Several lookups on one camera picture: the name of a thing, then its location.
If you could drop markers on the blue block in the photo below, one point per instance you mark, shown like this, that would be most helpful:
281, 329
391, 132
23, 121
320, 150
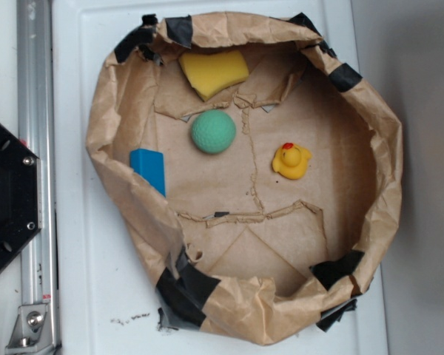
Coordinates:
149, 165

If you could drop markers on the yellow sponge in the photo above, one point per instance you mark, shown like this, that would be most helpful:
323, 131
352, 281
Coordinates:
210, 74

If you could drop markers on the green golf ball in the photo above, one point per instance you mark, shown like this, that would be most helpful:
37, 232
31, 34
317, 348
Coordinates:
213, 131

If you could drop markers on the aluminium extrusion rail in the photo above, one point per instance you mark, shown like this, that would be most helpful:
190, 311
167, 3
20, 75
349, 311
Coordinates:
39, 270

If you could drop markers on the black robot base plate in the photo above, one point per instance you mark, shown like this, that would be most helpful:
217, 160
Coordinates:
19, 202

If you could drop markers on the yellow rubber duck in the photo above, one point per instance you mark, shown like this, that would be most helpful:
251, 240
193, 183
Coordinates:
291, 161

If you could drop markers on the metal corner bracket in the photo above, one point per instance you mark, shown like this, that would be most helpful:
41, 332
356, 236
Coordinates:
32, 332

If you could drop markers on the brown paper bag bin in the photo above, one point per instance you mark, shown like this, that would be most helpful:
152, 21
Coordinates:
235, 248

